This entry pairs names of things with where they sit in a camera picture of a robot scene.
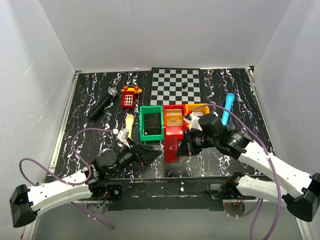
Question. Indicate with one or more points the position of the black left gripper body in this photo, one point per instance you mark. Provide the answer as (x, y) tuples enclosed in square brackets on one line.
[(137, 153)]

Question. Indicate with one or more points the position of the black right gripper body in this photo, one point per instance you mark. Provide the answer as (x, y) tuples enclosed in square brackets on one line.
[(189, 143)]

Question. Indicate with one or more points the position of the red leather card holder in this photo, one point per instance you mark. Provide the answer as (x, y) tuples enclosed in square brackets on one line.
[(171, 145)]

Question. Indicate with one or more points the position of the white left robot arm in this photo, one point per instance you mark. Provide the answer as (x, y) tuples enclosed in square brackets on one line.
[(89, 183)]

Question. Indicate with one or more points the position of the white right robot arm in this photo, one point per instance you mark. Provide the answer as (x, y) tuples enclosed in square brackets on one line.
[(299, 190)]

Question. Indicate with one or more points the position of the white card stack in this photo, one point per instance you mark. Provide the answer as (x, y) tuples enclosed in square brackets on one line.
[(198, 114)]

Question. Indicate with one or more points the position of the black card stack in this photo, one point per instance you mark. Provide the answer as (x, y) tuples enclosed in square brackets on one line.
[(152, 124)]

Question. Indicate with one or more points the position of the gold card stack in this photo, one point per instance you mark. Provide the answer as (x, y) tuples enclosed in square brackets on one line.
[(174, 117)]

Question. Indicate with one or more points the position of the red plastic bin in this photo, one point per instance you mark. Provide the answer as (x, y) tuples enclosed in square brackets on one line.
[(170, 131)]

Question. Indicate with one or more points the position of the yellow plastic bin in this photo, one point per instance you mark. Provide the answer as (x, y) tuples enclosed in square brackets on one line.
[(192, 106)]

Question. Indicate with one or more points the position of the cream toy microphone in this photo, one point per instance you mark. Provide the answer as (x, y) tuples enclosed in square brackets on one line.
[(129, 122)]

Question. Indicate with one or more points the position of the green plastic bin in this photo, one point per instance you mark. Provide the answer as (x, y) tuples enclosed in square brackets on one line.
[(150, 109)]

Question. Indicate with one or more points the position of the blue toy microphone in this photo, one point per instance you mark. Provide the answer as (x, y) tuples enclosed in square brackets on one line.
[(229, 99)]

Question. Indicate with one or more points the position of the black white checkerboard mat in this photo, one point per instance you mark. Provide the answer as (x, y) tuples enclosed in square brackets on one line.
[(166, 88)]

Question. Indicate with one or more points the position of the red toy phone booth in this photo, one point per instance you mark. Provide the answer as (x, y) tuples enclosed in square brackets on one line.
[(128, 96)]

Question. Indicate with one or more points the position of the black microphone silver head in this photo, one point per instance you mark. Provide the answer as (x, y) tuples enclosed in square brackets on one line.
[(97, 110)]

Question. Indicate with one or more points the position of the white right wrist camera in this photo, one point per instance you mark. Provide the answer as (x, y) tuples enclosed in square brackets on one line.
[(193, 121)]

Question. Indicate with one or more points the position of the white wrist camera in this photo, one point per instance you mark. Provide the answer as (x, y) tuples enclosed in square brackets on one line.
[(123, 135), (193, 121)]

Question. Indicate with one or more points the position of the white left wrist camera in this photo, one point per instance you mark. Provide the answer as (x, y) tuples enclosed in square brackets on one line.
[(123, 135)]

